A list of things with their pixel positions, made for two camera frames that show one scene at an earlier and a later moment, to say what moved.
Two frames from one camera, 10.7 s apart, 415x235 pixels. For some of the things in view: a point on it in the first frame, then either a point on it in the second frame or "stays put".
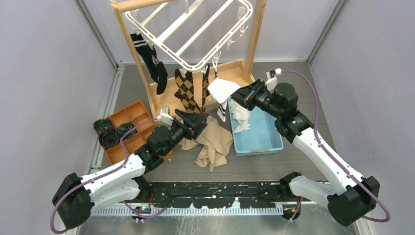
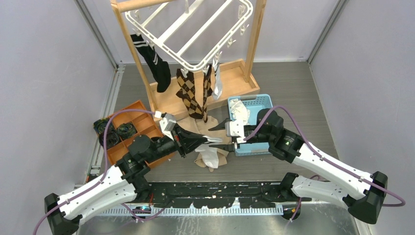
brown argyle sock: (185, 91) stays put
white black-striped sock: (215, 60) stays put
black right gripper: (239, 95) -> (228, 147)
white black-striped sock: (220, 90) -> (209, 153)
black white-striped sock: (156, 69) stays put
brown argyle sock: (206, 89) stays put
